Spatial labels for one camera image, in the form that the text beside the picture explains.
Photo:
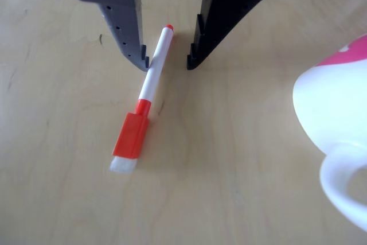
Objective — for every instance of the white pen with red cap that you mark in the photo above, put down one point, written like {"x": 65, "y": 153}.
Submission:
{"x": 161, "y": 47}

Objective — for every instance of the white mug with pink hearts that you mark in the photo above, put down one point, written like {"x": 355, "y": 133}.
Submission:
{"x": 329, "y": 107}

